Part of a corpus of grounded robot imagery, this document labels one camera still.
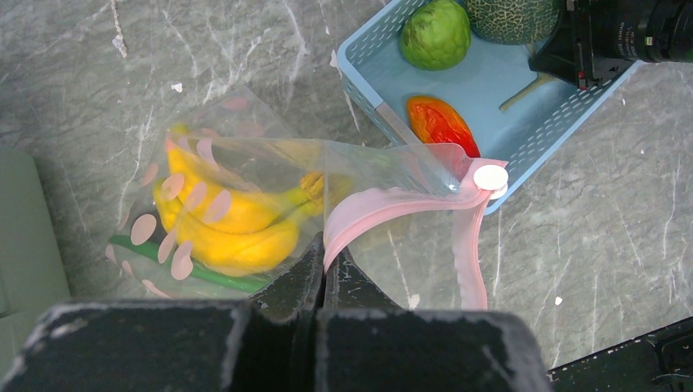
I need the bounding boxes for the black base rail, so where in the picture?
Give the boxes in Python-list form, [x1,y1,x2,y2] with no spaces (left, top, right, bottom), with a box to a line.
[548,317,692,391]

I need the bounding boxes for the clear zip top bag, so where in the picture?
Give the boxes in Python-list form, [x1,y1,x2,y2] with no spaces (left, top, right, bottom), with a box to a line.
[105,87,508,310]

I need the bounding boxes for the clear plastic storage bin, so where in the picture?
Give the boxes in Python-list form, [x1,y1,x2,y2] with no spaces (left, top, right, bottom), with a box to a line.
[1,147,70,376]

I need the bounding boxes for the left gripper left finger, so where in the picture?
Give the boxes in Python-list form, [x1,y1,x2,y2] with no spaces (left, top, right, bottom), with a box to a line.
[1,234,324,391]

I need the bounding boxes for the green chili pepper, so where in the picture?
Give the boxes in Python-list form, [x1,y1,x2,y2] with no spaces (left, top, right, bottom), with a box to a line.
[109,234,269,293]

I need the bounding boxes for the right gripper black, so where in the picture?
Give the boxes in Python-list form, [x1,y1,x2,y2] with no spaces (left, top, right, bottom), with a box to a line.
[529,0,692,90]

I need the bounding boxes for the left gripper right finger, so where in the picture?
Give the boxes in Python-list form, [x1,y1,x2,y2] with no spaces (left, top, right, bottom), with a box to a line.
[316,250,552,391]

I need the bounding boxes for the light blue plastic basket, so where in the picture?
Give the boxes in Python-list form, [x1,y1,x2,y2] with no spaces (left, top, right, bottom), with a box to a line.
[337,1,637,191]

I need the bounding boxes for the yellow banana bunch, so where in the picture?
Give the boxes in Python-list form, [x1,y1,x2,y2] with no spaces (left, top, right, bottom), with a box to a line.
[152,123,353,277]

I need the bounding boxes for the green netted melon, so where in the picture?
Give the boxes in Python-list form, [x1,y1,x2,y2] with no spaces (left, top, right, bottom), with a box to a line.
[462,0,561,45]

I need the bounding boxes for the light green custard apple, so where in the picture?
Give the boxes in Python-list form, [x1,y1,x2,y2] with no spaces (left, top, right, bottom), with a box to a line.
[400,0,472,71]

